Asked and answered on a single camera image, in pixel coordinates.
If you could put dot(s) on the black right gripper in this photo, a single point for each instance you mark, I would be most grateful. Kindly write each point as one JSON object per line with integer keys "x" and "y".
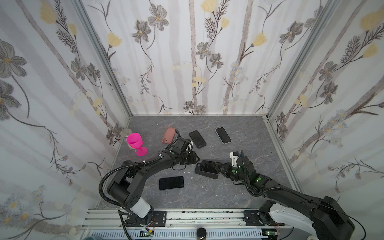
{"x": 224, "y": 168}

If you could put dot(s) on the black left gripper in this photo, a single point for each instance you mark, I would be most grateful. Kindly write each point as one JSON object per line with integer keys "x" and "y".
{"x": 193, "y": 158}

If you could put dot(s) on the black phone case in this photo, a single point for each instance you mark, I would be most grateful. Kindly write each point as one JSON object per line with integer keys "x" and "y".
{"x": 197, "y": 139}
{"x": 209, "y": 169}

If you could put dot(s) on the black smartphone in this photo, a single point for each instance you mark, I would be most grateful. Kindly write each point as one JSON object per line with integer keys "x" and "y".
{"x": 171, "y": 183}
{"x": 223, "y": 135}

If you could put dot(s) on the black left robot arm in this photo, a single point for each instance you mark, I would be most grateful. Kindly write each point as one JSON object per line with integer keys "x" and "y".
{"x": 123, "y": 186}

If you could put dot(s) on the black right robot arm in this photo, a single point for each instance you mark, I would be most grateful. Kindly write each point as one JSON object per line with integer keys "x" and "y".
{"x": 328, "y": 219}

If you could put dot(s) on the salmon pink phone case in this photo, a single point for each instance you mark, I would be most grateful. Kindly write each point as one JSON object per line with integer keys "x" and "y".
{"x": 169, "y": 135}

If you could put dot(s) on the pink silicone cup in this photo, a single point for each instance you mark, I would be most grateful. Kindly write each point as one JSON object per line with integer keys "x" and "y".
{"x": 135, "y": 141}

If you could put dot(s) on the black round knob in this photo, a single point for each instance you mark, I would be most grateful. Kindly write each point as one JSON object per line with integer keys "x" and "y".
{"x": 201, "y": 234}

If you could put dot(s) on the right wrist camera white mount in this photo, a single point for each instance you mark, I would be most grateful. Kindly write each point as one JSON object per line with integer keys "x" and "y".
{"x": 234, "y": 156}

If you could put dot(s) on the white slotted cable duct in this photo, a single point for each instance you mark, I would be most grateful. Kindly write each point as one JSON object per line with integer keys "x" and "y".
{"x": 181, "y": 234}

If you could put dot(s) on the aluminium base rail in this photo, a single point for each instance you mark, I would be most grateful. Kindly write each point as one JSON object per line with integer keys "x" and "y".
{"x": 206, "y": 218}

